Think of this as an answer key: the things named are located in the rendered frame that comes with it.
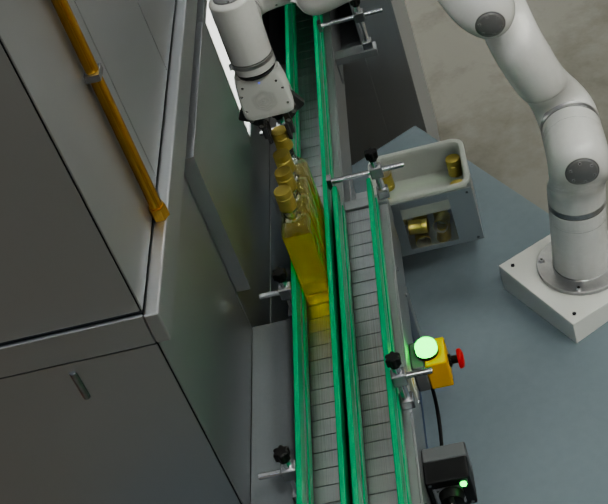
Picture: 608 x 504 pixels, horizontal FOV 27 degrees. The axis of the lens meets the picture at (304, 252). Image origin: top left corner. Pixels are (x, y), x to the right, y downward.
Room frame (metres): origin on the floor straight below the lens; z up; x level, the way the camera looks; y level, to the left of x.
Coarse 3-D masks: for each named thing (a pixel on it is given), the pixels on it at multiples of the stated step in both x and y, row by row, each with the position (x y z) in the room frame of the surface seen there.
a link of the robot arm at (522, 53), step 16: (528, 16) 1.96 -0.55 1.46; (512, 32) 1.95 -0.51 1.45; (528, 32) 1.94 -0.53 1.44; (496, 48) 1.95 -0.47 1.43; (512, 48) 1.93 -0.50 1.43; (528, 48) 1.92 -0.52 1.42; (544, 48) 1.93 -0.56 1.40; (512, 64) 1.92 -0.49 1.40; (528, 64) 1.91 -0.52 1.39; (544, 64) 1.91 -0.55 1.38; (560, 64) 1.95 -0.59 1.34; (512, 80) 1.93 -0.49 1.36; (528, 80) 1.91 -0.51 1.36; (544, 80) 1.91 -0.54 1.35; (560, 80) 1.93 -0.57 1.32; (576, 80) 1.99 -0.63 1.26; (528, 96) 1.93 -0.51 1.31; (544, 96) 1.92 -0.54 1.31; (560, 96) 1.97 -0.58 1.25; (576, 96) 1.98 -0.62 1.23; (544, 112) 1.99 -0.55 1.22
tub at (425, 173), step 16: (432, 144) 2.29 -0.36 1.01; (448, 144) 2.28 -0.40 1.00; (384, 160) 2.31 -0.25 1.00; (400, 160) 2.30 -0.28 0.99; (416, 160) 2.29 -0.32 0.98; (432, 160) 2.29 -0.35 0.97; (464, 160) 2.20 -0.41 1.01; (400, 176) 2.30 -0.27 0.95; (416, 176) 2.29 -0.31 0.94; (432, 176) 2.27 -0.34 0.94; (448, 176) 2.25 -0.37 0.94; (464, 176) 2.14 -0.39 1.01; (400, 192) 2.26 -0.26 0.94; (416, 192) 2.24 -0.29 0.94; (432, 192) 2.13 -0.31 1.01
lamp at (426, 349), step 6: (420, 342) 1.70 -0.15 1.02; (426, 342) 1.70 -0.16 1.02; (432, 342) 1.69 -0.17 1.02; (420, 348) 1.69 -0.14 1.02; (426, 348) 1.68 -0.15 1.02; (432, 348) 1.68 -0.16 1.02; (420, 354) 1.68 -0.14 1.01; (426, 354) 1.68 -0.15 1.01; (432, 354) 1.68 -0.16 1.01; (426, 360) 1.68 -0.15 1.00
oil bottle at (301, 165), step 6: (300, 162) 2.07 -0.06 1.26; (306, 162) 2.09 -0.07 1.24; (300, 168) 2.05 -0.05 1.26; (306, 168) 2.07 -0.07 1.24; (306, 174) 2.05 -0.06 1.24; (312, 180) 2.08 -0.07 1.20; (312, 186) 2.06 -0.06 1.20; (312, 192) 2.05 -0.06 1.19; (318, 198) 2.07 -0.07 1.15; (318, 204) 2.05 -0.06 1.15
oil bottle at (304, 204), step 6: (300, 192) 1.97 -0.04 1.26; (300, 198) 1.95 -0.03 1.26; (306, 198) 1.96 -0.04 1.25; (300, 204) 1.94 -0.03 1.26; (306, 204) 1.94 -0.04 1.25; (300, 210) 1.93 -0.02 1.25; (306, 210) 1.93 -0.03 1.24; (312, 210) 1.96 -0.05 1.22; (282, 216) 1.95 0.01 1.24; (312, 216) 1.94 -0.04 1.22; (312, 222) 1.93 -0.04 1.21; (318, 222) 1.98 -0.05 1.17; (318, 228) 1.96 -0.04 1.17; (318, 234) 1.94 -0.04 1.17; (324, 240) 1.97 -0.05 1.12; (324, 246) 1.95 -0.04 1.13; (324, 252) 1.93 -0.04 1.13
